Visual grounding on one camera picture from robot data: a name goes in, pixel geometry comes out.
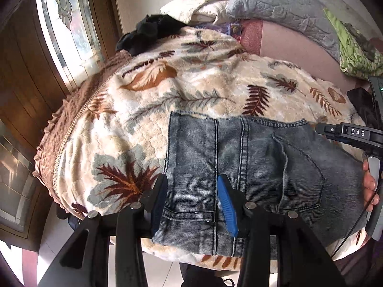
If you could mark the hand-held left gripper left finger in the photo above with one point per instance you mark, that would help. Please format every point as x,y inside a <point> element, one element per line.
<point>158,204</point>

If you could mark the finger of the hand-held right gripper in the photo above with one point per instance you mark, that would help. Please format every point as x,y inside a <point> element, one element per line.
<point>338,131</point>

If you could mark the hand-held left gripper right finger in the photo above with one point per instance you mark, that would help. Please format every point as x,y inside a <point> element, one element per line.
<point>227,209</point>

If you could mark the blue denim pants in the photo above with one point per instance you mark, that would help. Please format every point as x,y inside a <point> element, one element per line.
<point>194,155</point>

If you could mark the person's right hand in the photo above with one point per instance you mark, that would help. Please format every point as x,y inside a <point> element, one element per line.
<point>369,182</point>

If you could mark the black shiny cloth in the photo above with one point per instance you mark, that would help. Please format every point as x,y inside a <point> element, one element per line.
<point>362,104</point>

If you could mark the green printed cloth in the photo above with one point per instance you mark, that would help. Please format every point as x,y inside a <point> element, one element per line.
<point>353,62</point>

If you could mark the dark grey cloth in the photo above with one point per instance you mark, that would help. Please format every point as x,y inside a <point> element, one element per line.
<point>360,40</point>

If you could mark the person's dark clothing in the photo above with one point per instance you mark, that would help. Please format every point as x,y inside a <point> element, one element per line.
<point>206,276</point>

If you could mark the pink sofa backrest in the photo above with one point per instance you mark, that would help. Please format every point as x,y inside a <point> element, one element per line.
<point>284,44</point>

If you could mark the leaf printed blanket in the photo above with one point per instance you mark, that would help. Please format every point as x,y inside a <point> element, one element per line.
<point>179,74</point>

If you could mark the grey quilted pillow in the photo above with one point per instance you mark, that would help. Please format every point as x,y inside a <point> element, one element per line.
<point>278,3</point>

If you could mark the purple packet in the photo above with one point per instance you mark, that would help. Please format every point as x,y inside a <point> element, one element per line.
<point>233,29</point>

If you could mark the black crumpled garment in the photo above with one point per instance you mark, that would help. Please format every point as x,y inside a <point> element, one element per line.
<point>149,33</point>

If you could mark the cream pillow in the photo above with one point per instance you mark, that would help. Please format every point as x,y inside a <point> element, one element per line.
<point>185,9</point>

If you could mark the wooden door with patterned glass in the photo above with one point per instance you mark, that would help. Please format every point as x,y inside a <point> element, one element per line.
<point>18,65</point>

